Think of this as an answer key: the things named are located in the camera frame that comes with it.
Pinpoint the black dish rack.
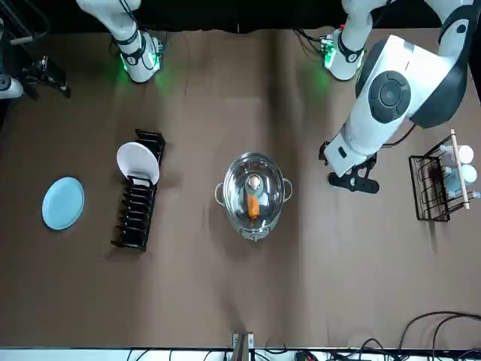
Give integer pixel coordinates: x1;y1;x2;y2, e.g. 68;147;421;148
110;129;167;251

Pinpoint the white plate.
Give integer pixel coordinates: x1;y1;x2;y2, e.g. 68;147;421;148
116;141;160;181

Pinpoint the glass pot lid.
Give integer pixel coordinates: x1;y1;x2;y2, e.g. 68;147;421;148
223;150;285;230

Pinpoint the aluminium post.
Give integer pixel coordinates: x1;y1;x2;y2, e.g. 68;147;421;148
231;332;255;361

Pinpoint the black cable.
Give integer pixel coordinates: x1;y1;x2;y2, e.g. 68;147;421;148
255;338;481;361
400;311;481;353

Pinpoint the black metal stand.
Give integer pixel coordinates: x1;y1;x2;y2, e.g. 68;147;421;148
0;0;52;47

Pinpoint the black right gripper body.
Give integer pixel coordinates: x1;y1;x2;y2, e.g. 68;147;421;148
21;56;52;82

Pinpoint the light blue cup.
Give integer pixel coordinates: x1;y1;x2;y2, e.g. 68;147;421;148
460;164;477;186

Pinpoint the black wire cup rack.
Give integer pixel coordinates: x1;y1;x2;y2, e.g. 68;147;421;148
408;129;473;223

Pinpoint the orange corn cob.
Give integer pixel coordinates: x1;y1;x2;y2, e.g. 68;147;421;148
246;193;261;220

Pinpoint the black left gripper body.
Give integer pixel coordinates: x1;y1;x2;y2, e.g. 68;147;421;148
352;152;378;177

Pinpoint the stainless steel pot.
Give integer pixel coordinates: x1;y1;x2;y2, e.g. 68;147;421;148
214;150;294;241

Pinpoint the light blue plate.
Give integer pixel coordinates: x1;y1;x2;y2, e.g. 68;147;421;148
41;176;86;231

